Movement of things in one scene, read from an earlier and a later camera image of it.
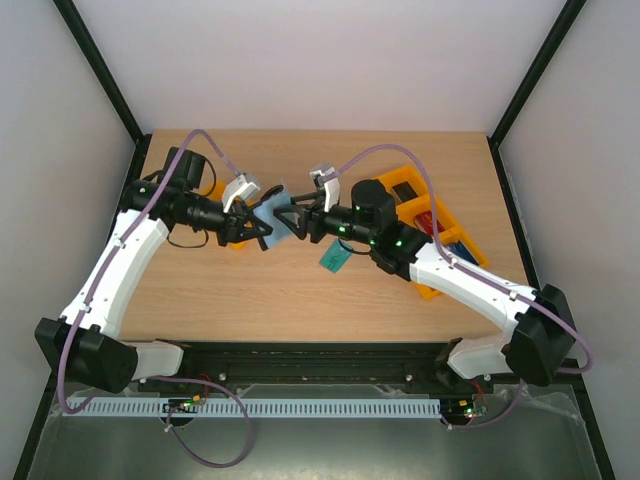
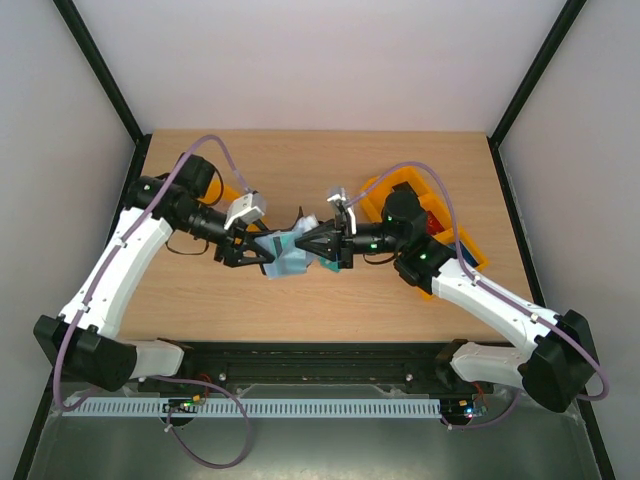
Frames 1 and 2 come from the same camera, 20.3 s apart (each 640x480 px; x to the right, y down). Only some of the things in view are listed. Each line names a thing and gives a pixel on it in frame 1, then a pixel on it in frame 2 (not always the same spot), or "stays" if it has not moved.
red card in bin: [424, 220] stays
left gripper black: [235, 229] -> [232, 252]
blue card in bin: [461, 250] stays
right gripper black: [313, 223] -> [342, 242]
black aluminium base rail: [411, 366] stays
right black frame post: [558, 31] stays
